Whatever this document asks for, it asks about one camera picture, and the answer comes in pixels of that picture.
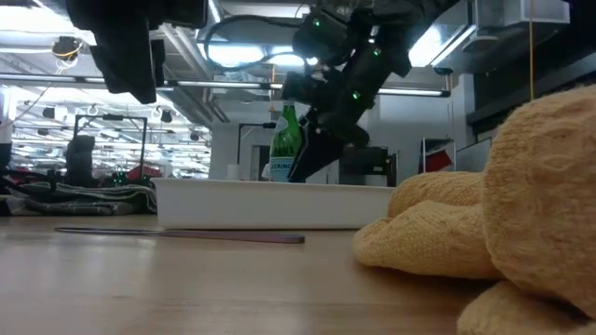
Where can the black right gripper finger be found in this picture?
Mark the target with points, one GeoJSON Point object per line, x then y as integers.
{"type": "Point", "coordinates": [316, 158]}

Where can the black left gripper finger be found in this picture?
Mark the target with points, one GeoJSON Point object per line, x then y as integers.
{"type": "Point", "coordinates": [125, 65]}
{"type": "Point", "coordinates": [157, 62]}

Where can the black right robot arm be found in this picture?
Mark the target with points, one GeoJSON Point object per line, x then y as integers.
{"type": "Point", "coordinates": [419, 28]}

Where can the green bottle with white label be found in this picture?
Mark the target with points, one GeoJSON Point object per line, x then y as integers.
{"type": "Point", "coordinates": [284, 144]}

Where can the black monitor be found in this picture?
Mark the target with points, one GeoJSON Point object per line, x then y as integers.
{"type": "Point", "coordinates": [372, 165]}

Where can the round black ceiling device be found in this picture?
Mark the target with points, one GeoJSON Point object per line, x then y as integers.
{"type": "Point", "coordinates": [66, 46]}

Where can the long ceiling light tube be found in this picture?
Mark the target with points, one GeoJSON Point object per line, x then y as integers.
{"type": "Point", "coordinates": [60, 78]}

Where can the white cutlery tray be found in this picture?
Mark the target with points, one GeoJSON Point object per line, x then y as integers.
{"type": "Point", "coordinates": [261, 209]}

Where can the dark office chair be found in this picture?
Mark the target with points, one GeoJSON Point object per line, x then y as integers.
{"type": "Point", "coordinates": [80, 158]}

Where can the red box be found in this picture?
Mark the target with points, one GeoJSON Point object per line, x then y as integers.
{"type": "Point", "coordinates": [437, 160]}

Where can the white board panel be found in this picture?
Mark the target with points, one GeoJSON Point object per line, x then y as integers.
{"type": "Point", "coordinates": [472, 156]}

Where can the grey checked cloth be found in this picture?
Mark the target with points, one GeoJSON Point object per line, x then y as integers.
{"type": "Point", "coordinates": [93, 200]}

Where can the yellow terry towel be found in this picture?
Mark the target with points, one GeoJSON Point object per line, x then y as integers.
{"type": "Point", "coordinates": [535, 195]}

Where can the black metal frame stand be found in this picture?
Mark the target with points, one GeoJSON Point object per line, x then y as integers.
{"type": "Point", "coordinates": [109, 117]}

